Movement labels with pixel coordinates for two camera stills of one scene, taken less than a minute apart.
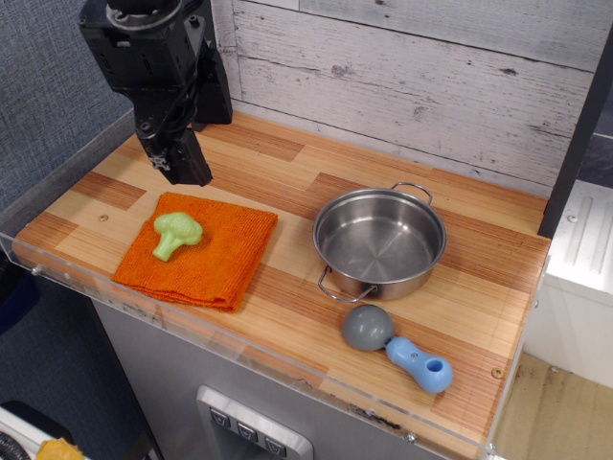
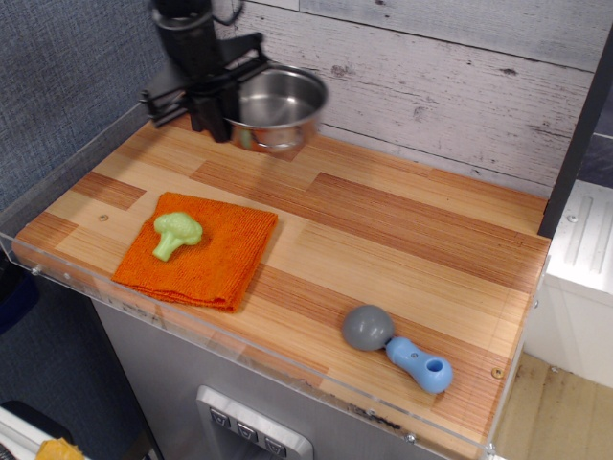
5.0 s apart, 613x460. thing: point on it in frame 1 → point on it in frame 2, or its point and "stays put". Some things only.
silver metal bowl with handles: (380, 241) → (279, 109)
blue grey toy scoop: (367, 327) stays put
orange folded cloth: (219, 271) stays put
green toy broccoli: (175, 228) stays put
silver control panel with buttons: (229, 428) stays put
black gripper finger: (177, 155) → (207, 114)
